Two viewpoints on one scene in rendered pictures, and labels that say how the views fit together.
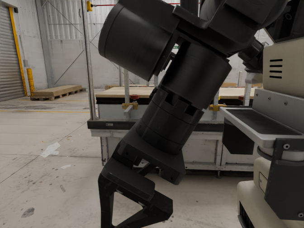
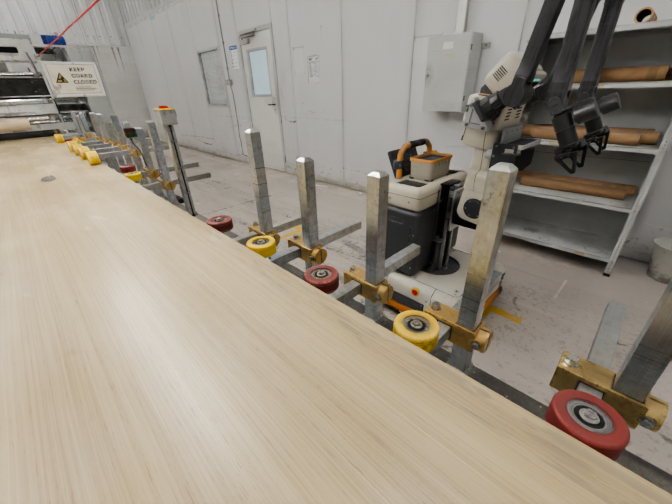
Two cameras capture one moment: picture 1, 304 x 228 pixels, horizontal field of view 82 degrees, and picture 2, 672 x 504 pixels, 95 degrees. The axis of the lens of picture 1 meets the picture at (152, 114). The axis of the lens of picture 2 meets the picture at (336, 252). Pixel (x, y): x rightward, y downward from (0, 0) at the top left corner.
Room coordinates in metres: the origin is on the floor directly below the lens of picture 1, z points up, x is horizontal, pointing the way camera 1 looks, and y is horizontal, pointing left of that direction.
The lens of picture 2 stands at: (2.04, 0.09, 1.28)
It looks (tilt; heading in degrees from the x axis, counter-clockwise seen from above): 28 degrees down; 222
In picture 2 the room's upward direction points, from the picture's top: 2 degrees counter-clockwise
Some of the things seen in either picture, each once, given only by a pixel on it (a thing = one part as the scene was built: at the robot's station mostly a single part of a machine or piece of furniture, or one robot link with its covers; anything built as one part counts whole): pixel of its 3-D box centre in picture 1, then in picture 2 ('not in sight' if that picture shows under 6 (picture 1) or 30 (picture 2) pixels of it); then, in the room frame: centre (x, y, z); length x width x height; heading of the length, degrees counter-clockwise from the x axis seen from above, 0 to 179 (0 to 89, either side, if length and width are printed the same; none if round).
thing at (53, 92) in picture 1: (61, 89); not in sight; (7.52, 3.89, 0.23); 2.41 x 0.77 x 0.17; 178
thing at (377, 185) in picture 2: not in sight; (375, 265); (1.47, -0.29, 0.88); 0.04 x 0.04 x 0.48; 86
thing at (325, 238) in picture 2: not in sight; (315, 243); (1.40, -0.57, 0.83); 0.43 x 0.03 x 0.04; 176
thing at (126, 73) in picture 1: (127, 96); (647, 358); (1.50, 0.21, 0.92); 0.04 x 0.04 x 0.48; 86
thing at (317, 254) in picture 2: (217, 107); (307, 249); (1.45, -0.56, 0.83); 0.14 x 0.06 x 0.05; 86
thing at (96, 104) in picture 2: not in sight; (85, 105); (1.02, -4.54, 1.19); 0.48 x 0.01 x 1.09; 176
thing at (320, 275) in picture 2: not in sight; (322, 292); (1.61, -0.33, 0.85); 0.08 x 0.08 x 0.11
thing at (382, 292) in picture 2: not in sight; (367, 284); (1.47, -0.31, 0.81); 0.14 x 0.06 x 0.05; 86
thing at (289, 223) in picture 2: not in sight; (272, 230); (1.38, -0.82, 0.80); 0.43 x 0.03 x 0.04; 176
